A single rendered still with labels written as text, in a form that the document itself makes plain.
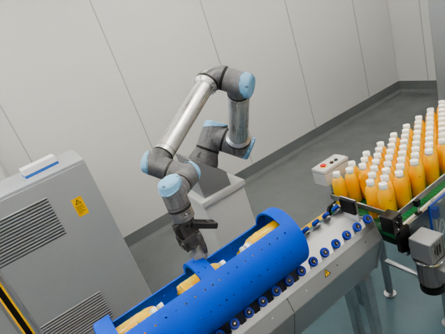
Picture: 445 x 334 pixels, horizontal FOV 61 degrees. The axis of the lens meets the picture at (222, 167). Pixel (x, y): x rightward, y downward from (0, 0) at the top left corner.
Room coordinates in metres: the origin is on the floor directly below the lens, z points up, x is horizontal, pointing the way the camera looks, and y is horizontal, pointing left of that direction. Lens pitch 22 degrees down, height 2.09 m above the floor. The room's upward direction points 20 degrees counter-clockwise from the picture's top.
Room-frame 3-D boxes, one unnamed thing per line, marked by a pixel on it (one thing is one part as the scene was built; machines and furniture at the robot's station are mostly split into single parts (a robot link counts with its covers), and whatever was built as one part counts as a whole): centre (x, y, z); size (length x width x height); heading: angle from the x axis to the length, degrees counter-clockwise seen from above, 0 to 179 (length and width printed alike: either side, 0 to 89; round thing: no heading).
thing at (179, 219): (1.29, 0.20, 1.45); 0.10 x 0.09 x 0.05; 25
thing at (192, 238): (1.29, 0.21, 1.37); 0.09 x 0.08 x 0.12; 115
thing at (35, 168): (2.73, 1.25, 1.48); 0.24 x 0.12 x 0.08; 122
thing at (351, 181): (1.83, -0.64, 0.99); 0.07 x 0.07 x 0.19
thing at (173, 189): (1.29, 0.20, 1.54); 0.10 x 0.09 x 0.12; 152
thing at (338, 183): (1.84, -0.57, 0.99); 0.07 x 0.07 x 0.19
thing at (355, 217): (1.64, -0.53, 0.99); 0.10 x 0.02 x 0.12; 25
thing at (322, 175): (1.99, -0.59, 1.05); 0.20 x 0.10 x 0.10; 115
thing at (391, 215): (1.47, -0.66, 0.95); 0.10 x 0.07 x 0.10; 25
